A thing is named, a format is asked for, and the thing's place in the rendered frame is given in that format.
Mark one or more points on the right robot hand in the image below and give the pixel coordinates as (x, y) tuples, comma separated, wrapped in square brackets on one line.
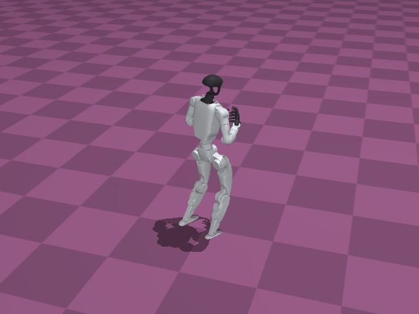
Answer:
[(237, 116)]

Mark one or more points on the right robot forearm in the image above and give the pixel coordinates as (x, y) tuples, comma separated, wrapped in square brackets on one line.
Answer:
[(233, 132)]

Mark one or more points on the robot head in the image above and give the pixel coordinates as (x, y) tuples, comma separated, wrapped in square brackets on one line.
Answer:
[(211, 81)]

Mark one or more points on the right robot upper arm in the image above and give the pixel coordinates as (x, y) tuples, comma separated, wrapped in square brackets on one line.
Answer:
[(222, 115)]

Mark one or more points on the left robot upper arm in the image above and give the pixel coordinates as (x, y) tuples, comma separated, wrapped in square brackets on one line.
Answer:
[(190, 111)]

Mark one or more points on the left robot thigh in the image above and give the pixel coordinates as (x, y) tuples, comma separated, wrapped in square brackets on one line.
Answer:
[(204, 169)]

